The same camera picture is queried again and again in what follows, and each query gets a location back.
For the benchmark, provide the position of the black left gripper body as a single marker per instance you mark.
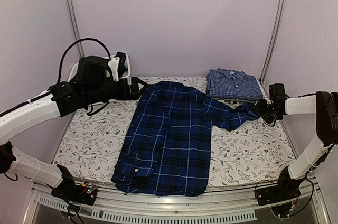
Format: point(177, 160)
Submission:
point(97, 93)

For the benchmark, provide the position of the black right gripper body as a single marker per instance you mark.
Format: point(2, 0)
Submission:
point(266, 112)

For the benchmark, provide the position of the white plastic bin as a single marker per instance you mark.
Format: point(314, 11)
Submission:
point(125, 75)

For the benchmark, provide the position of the dark blue plaid shirt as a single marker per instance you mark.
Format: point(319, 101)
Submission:
point(167, 148)

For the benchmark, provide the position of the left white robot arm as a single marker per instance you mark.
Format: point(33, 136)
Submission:
point(58, 101)

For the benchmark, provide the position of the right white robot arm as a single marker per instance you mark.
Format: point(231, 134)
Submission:
point(322, 106)

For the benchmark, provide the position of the floral patterned table mat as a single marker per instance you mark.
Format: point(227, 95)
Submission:
point(250, 154)

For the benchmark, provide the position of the folded blue gingham shirt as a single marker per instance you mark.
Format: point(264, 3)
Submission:
point(232, 85)

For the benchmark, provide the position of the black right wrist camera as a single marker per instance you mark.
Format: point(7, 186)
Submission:
point(277, 92)

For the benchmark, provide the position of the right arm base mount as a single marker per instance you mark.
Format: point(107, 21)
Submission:
point(277, 195)

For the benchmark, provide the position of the right aluminium frame post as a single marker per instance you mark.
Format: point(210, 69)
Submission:
point(273, 39)

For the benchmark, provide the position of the aluminium frame post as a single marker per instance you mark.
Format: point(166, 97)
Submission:
point(273, 39)
point(72, 19)

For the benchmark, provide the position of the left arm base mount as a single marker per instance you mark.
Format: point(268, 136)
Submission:
point(69, 191)

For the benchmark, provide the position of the left aluminium frame post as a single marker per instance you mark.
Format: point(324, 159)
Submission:
point(72, 19)

